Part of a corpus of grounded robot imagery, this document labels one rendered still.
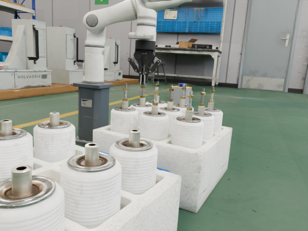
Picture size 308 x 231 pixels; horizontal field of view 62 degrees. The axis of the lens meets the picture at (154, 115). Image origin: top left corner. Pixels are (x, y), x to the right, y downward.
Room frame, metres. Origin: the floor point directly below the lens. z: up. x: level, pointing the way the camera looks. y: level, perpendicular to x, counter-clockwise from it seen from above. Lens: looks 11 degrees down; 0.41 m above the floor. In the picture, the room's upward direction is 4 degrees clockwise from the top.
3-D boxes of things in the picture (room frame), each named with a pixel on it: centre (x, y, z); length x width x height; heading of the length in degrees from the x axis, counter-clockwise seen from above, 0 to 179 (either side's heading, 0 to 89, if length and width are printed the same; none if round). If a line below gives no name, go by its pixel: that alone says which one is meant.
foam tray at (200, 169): (0.93, -0.06, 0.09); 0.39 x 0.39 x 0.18; 62
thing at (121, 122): (0.88, 0.10, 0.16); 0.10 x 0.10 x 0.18
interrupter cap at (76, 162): (0.39, 0.09, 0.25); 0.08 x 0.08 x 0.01
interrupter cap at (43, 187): (0.28, 0.15, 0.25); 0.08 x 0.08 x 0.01
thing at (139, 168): (0.49, 0.04, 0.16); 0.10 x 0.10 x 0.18
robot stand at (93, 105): (1.27, 0.30, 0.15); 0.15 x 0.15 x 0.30; 71
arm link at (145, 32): (0.96, 0.05, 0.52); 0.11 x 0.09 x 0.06; 167
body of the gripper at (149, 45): (0.98, 0.05, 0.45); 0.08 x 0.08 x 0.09
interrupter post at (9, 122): (0.50, 0.30, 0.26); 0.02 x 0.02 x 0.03
